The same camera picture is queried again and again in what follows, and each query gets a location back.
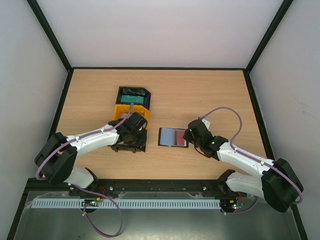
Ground black leather card holder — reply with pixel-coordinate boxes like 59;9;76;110
158;127;189;148

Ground red white credit card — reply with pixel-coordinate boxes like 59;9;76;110
173;129;187;147

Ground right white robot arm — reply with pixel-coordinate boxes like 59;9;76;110
183;119;304;213

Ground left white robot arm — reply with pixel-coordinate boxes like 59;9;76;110
34;112;148;189

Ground black bin with red cards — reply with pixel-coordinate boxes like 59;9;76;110
111;139;146;153

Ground teal card stack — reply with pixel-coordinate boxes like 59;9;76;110
119;95;145;105

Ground black bin with teal cards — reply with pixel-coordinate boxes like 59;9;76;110
116;86;151;110

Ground yellow bin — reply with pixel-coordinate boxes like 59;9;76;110
112;104;150;129

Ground black front rail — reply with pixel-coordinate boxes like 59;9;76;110
23;178;239;199

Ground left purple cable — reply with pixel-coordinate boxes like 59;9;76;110
36;102;135;237

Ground purple cable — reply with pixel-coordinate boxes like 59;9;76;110
199;106;305;216
36;102;135;237

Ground white slotted cable duct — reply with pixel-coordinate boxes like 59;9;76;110
31;198;221;210

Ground black aluminium frame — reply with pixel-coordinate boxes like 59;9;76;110
7;0;308;240

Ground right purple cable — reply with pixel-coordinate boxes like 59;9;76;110
199;106;305;216

